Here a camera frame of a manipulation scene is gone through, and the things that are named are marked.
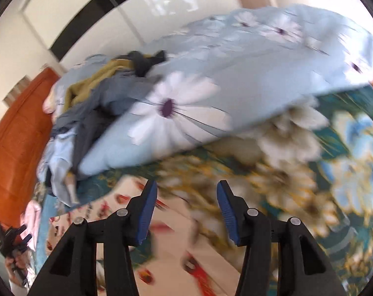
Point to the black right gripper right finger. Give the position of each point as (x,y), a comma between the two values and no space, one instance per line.
(303,268)

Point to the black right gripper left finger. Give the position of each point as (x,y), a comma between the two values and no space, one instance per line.
(71,267)

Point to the cream car-print children's garment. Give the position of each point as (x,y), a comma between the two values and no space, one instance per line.
(169,261)

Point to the person's left hand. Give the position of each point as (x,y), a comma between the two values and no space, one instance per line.
(21,261)

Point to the folded pink floral blanket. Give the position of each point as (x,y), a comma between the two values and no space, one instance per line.
(31,219)

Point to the orange wooden bed headboard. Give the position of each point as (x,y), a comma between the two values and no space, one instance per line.
(24,133)

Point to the light blue shirt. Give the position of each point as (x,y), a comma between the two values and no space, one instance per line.
(56,163)

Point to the teal floral bed blanket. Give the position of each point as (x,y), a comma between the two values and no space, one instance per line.
(314,161)

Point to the olive green garment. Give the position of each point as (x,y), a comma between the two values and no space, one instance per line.
(80,91)

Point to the dark grey garment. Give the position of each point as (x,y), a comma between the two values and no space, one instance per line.
(111,99)

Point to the grey-blue daisy-print duvet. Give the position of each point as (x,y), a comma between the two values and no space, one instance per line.
(224,74)

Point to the row of wall switches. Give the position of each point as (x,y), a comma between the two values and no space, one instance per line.
(16,91)

